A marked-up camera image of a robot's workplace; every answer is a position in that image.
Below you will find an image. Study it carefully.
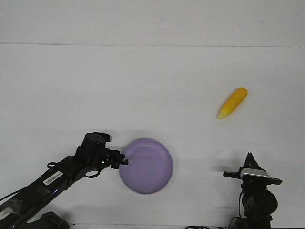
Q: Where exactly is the yellow corn cob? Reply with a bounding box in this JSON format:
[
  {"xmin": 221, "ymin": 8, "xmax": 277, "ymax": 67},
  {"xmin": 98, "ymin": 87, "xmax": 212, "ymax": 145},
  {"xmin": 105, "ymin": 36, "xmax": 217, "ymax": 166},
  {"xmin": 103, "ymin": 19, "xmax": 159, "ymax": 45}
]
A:
[{"xmin": 217, "ymin": 87, "xmax": 248, "ymax": 119}]

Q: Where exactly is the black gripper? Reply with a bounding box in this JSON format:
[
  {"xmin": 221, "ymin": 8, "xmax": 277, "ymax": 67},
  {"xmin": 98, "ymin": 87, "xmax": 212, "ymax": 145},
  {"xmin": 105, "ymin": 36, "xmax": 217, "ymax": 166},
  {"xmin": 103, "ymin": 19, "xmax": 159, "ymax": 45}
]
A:
[
  {"xmin": 74, "ymin": 132, "xmax": 129, "ymax": 171},
  {"xmin": 223, "ymin": 152, "xmax": 282, "ymax": 191}
]

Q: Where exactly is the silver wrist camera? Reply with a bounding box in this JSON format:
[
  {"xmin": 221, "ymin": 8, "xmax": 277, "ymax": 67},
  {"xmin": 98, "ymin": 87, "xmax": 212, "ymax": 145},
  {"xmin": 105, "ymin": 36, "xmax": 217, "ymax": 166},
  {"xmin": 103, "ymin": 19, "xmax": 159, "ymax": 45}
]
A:
[
  {"xmin": 94, "ymin": 132, "xmax": 112, "ymax": 142},
  {"xmin": 240, "ymin": 168, "xmax": 269, "ymax": 179}
]

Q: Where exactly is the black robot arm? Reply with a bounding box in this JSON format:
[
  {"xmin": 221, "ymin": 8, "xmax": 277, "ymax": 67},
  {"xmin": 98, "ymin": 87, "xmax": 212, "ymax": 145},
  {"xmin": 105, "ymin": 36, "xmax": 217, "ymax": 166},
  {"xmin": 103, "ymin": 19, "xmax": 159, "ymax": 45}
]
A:
[
  {"xmin": 0, "ymin": 132, "xmax": 128, "ymax": 229},
  {"xmin": 223, "ymin": 152, "xmax": 282, "ymax": 229}
]

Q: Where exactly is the purple round plate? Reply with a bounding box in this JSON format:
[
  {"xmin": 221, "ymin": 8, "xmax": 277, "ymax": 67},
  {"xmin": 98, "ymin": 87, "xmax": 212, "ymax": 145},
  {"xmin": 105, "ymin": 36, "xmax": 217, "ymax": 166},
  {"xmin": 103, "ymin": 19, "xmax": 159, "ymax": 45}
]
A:
[{"xmin": 119, "ymin": 138, "xmax": 173, "ymax": 195}]

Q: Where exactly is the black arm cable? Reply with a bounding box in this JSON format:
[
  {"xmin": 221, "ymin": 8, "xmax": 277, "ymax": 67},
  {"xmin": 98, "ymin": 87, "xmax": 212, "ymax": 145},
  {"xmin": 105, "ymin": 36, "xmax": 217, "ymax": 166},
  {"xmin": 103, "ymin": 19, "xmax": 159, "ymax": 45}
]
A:
[
  {"xmin": 228, "ymin": 190, "xmax": 246, "ymax": 229},
  {"xmin": 0, "ymin": 161, "xmax": 102, "ymax": 203}
]

